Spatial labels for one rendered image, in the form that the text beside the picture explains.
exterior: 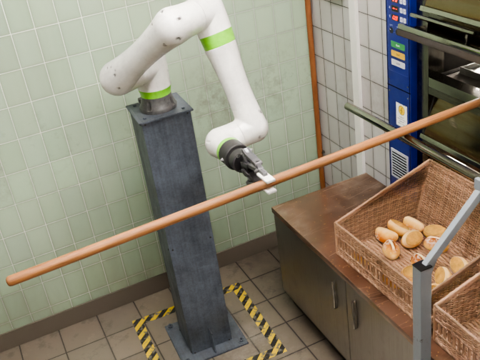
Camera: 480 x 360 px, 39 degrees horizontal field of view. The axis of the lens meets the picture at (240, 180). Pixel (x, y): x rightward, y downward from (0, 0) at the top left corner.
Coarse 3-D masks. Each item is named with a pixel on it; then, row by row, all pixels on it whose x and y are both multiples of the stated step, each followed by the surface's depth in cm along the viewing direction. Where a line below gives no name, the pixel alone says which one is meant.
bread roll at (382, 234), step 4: (376, 228) 272; (380, 228) 269; (384, 228) 269; (376, 232) 270; (380, 232) 268; (384, 232) 267; (388, 232) 267; (392, 232) 267; (376, 236) 270; (380, 236) 268; (384, 236) 267; (388, 236) 266; (392, 236) 266; (396, 236) 267; (380, 240) 269; (384, 240) 268
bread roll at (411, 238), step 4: (408, 232) 264; (412, 232) 264; (416, 232) 265; (420, 232) 265; (404, 236) 263; (408, 236) 263; (412, 236) 263; (416, 236) 264; (420, 236) 265; (404, 240) 262; (408, 240) 262; (412, 240) 263; (416, 240) 264; (420, 240) 264; (404, 244) 262; (408, 244) 262; (412, 244) 262; (416, 244) 263
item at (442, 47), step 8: (432, 24) 251; (400, 32) 244; (408, 32) 241; (432, 32) 240; (440, 32) 240; (448, 32) 240; (456, 32) 240; (416, 40) 237; (424, 40) 233; (432, 40) 230; (456, 40) 230; (472, 40) 230; (440, 48) 227; (448, 48) 223; (464, 56) 217; (472, 56) 214
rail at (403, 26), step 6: (402, 24) 243; (408, 30) 240; (414, 30) 237; (420, 30) 235; (426, 36) 232; (432, 36) 229; (438, 36) 227; (444, 42) 224; (450, 42) 222; (456, 42) 219; (456, 48) 220; (462, 48) 217; (468, 48) 215; (474, 48) 213
